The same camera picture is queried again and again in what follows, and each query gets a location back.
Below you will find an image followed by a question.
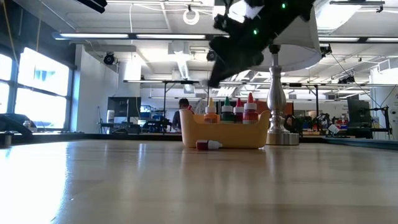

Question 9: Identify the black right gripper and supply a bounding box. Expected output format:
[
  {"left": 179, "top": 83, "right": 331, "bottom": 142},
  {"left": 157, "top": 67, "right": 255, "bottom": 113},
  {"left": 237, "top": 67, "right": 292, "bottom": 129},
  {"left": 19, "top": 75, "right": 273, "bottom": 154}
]
[{"left": 206, "top": 14, "right": 271, "bottom": 88}]

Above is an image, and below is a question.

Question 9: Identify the large green food coloring bottle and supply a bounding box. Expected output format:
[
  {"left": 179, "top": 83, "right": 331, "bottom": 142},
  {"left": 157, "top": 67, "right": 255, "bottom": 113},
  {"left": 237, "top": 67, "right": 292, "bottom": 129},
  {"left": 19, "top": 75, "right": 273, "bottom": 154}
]
[{"left": 221, "top": 96, "right": 235, "bottom": 124}]

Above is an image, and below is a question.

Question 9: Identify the large red food coloring bottle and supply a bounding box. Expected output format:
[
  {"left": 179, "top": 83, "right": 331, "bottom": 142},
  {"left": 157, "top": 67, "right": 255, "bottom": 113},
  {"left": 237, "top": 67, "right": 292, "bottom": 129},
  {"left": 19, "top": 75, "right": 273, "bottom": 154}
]
[{"left": 233, "top": 98, "right": 245, "bottom": 124}]

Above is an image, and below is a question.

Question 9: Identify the small red food coloring bottle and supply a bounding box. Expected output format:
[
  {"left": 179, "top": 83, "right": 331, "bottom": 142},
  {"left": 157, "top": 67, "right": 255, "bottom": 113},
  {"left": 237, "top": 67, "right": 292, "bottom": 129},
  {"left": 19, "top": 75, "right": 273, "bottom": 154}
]
[{"left": 195, "top": 139, "right": 224, "bottom": 152}]

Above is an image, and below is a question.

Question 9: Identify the person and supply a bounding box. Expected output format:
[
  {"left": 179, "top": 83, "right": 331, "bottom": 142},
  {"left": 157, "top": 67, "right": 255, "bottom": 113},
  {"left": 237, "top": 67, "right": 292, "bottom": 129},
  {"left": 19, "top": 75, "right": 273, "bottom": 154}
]
[{"left": 172, "top": 98, "right": 191, "bottom": 131}]

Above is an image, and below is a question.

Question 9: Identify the ceiling strip light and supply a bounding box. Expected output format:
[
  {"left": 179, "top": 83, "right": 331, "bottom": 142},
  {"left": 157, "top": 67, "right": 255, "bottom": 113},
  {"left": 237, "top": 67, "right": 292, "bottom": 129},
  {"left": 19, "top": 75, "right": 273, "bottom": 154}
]
[
  {"left": 58, "top": 33, "right": 130, "bottom": 40},
  {"left": 136, "top": 33, "right": 206, "bottom": 40},
  {"left": 366, "top": 37, "right": 398, "bottom": 44}
]

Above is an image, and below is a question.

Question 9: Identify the white round ceiling fixture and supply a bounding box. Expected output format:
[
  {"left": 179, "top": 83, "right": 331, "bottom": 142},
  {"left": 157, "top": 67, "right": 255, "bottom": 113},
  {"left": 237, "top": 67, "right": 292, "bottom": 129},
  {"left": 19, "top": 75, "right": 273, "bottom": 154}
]
[{"left": 182, "top": 8, "right": 201, "bottom": 26}]

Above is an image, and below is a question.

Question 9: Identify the yellow plastic bin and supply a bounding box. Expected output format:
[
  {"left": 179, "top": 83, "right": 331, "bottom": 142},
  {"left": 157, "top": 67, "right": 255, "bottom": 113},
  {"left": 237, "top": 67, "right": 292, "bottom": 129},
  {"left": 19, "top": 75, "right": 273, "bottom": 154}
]
[{"left": 178, "top": 108, "right": 271, "bottom": 149}]

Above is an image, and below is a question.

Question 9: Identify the black computer monitor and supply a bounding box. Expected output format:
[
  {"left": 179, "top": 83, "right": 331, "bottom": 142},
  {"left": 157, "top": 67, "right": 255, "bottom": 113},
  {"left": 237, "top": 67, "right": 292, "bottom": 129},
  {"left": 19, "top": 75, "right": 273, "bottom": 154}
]
[{"left": 347, "top": 98, "right": 371, "bottom": 125}]

